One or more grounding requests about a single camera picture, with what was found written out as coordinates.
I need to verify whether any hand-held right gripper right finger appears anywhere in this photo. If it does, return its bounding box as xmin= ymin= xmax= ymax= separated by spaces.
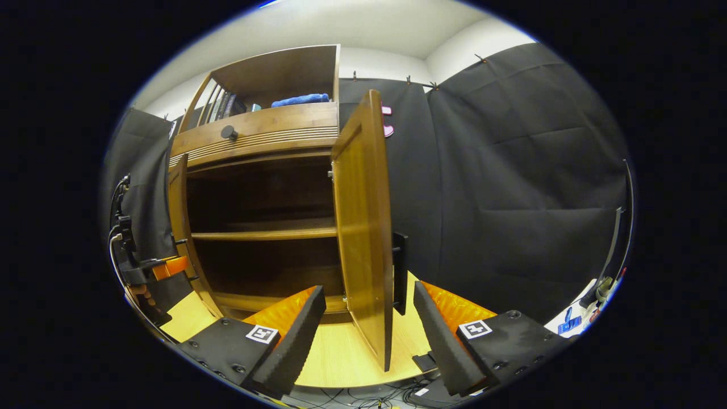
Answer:
xmin=413 ymin=280 xmax=571 ymax=397

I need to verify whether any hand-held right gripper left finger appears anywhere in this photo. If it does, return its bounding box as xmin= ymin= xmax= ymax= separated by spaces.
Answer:
xmin=177 ymin=285 xmax=327 ymax=399

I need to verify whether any wooden double-door shoe cabinet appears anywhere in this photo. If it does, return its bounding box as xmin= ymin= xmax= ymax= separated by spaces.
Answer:
xmin=168 ymin=44 xmax=410 ymax=373

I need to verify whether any small blue item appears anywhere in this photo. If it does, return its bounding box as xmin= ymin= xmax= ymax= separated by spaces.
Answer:
xmin=558 ymin=307 xmax=582 ymax=335

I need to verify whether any white board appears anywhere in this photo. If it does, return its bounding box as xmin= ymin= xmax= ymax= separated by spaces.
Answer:
xmin=544 ymin=278 xmax=605 ymax=337

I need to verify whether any black backdrop cloth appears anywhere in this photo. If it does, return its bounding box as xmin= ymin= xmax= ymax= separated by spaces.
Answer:
xmin=102 ymin=43 xmax=634 ymax=324

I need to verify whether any wooden drawer with black knob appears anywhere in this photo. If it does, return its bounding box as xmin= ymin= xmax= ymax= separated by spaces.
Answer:
xmin=169 ymin=102 xmax=340 ymax=168

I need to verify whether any thin dark metal stand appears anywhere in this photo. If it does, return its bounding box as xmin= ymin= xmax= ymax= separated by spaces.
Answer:
xmin=579 ymin=159 xmax=634 ymax=308

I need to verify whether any blue folded towel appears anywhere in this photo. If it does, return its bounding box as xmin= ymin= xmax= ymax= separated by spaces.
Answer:
xmin=271 ymin=93 xmax=331 ymax=108

